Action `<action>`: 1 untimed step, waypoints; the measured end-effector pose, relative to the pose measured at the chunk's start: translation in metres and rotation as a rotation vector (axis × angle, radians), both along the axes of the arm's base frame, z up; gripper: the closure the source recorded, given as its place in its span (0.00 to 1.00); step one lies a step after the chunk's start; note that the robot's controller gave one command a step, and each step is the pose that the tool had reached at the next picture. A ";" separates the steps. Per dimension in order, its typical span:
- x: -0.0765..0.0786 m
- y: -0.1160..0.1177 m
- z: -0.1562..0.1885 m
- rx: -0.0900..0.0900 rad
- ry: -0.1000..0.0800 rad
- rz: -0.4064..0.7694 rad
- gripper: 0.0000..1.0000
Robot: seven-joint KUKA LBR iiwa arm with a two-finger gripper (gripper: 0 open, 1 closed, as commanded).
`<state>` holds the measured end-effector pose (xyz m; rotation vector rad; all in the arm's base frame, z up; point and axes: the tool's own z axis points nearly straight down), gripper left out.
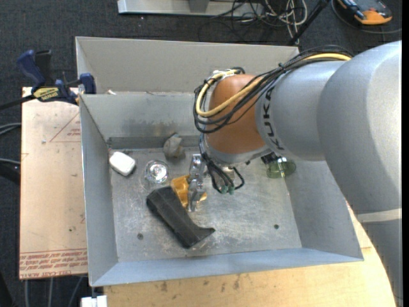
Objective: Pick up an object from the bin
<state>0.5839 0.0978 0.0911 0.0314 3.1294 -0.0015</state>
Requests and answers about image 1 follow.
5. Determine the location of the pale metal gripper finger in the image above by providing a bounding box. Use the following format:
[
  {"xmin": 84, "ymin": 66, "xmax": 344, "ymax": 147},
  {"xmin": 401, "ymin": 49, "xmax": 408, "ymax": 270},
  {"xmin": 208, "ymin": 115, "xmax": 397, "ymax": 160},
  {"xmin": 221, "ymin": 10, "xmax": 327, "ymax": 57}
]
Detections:
[
  {"xmin": 187, "ymin": 178, "xmax": 208, "ymax": 213},
  {"xmin": 190, "ymin": 153, "xmax": 205, "ymax": 180}
]

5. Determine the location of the yellow-orange crumpled packet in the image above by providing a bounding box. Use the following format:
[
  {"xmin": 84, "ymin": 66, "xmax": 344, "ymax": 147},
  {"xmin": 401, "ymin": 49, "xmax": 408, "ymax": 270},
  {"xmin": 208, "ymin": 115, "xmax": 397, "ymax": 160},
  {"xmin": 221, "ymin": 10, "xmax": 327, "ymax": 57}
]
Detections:
[{"xmin": 170, "ymin": 175, "xmax": 208, "ymax": 209}]

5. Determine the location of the black boot-shaped block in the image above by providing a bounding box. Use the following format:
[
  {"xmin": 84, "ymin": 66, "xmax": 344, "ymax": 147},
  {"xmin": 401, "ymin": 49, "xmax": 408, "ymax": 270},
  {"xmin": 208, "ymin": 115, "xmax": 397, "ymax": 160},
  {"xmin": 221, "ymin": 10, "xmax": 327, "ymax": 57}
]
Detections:
[{"xmin": 146, "ymin": 185, "xmax": 216, "ymax": 249}]

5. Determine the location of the grey crumpled lump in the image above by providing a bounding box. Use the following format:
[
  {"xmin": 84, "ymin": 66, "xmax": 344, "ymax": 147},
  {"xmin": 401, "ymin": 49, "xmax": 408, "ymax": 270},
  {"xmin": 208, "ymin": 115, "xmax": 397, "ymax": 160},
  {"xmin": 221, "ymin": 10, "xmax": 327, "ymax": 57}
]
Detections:
[{"xmin": 163, "ymin": 133, "xmax": 187, "ymax": 161}]

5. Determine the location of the clear glass cup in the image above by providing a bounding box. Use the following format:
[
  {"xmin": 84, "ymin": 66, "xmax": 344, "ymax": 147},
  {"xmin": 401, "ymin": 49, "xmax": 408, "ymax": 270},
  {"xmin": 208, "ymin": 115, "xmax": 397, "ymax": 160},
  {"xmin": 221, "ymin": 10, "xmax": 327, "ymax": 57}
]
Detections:
[{"xmin": 142, "ymin": 159, "xmax": 171, "ymax": 185}]

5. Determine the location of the grey metal bin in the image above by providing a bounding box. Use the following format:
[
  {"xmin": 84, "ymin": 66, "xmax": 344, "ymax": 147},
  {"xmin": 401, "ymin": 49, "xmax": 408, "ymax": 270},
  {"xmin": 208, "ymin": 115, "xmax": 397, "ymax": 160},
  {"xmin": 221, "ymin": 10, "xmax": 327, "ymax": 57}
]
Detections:
[{"xmin": 75, "ymin": 36, "xmax": 364, "ymax": 287}]

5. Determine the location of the white rounded box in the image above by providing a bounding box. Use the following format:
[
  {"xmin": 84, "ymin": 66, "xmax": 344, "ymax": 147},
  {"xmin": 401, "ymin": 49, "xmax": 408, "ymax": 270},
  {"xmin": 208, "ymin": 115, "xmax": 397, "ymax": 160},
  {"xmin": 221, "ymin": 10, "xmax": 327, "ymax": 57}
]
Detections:
[{"xmin": 109, "ymin": 151, "xmax": 137, "ymax": 177}]

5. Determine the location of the brown cardboard board red print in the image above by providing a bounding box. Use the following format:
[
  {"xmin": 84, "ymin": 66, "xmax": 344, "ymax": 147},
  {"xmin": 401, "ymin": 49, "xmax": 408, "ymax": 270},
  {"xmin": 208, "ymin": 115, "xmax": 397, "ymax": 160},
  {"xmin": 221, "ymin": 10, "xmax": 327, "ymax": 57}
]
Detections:
[{"xmin": 19, "ymin": 86, "xmax": 89, "ymax": 280}]

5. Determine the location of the black cylinder on white bracket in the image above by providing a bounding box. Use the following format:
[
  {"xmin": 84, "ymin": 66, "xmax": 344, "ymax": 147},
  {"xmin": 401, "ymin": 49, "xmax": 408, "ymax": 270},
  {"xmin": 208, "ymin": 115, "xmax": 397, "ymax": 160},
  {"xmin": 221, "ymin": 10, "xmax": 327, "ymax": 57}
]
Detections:
[{"xmin": 260, "ymin": 152, "xmax": 287, "ymax": 169}]

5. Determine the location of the green clear plastic ring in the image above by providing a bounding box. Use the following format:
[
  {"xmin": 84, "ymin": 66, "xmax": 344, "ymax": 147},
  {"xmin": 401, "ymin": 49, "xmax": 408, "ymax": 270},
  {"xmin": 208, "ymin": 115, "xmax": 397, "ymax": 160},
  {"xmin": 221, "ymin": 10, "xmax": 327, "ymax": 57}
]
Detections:
[{"xmin": 266, "ymin": 158, "xmax": 297, "ymax": 180}]

